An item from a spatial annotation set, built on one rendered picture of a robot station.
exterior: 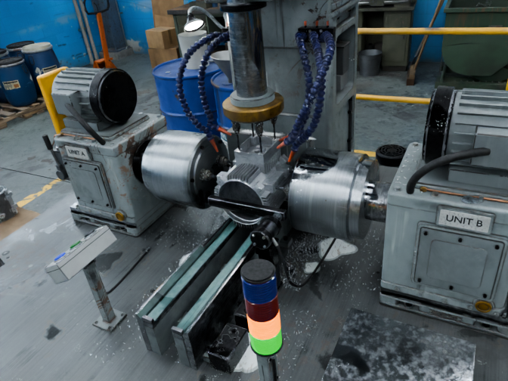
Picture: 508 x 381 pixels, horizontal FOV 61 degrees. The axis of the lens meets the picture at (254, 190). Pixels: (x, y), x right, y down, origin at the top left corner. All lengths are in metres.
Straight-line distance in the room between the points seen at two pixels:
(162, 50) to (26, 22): 2.01
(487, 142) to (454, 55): 4.22
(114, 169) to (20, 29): 6.13
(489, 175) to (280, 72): 0.70
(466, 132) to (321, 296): 0.59
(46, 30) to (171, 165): 6.56
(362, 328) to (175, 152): 0.75
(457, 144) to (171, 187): 0.83
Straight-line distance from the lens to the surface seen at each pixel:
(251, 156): 1.29
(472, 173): 1.07
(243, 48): 1.19
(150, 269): 1.46
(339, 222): 1.15
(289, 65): 1.41
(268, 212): 1.22
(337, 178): 1.14
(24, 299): 1.55
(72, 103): 1.55
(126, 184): 1.52
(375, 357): 1.00
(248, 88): 1.22
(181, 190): 1.36
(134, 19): 8.27
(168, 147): 1.40
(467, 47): 5.17
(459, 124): 1.03
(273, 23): 1.39
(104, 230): 1.20
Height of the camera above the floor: 1.71
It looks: 31 degrees down
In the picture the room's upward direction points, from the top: 6 degrees counter-clockwise
